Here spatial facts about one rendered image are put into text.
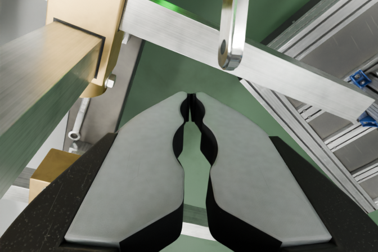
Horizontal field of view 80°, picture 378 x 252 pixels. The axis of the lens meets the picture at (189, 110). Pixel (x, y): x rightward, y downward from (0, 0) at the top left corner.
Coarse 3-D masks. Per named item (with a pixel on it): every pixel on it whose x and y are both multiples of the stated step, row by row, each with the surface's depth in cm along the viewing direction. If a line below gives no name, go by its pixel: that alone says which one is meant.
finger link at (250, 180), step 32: (192, 96) 11; (224, 128) 9; (256, 128) 9; (224, 160) 7; (256, 160) 7; (224, 192) 6; (256, 192) 6; (288, 192) 6; (224, 224) 6; (256, 224) 6; (288, 224) 6; (320, 224) 6
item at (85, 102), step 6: (84, 102) 35; (84, 108) 36; (78, 114) 36; (84, 114) 37; (78, 120) 37; (78, 126) 38; (72, 132) 38; (78, 132) 38; (72, 138) 39; (78, 138) 39
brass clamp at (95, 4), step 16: (48, 0) 16; (64, 0) 16; (80, 0) 16; (96, 0) 16; (112, 0) 16; (48, 16) 17; (64, 16) 17; (80, 16) 17; (96, 16) 17; (112, 16) 17; (96, 32) 17; (112, 32) 17; (112, 48) 19; (112, 64) 21; (96, 80) 19; (112, 80) 22; (80, 96) 20; (96, 96) 21
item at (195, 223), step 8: (24, 168) 29; (32, 168) 29; (24, 176) 28; (16, 184) 27; (24, 184) 27; (8, 192) 27; (16, 192) 27; (24, 192) 27; (16, 200) 28; (24, 200) 28; (184, 208) 34; (192, 208) 34; (200, 208) 35; (184, 216) 33; (192, 216) 33; (200, 216) 34; (184, 224) 32; (192, 224) 32; (200, 224) 32; (184, 232) 33; (192, 232) 33; (200, 232) 33; (208, 232) 33
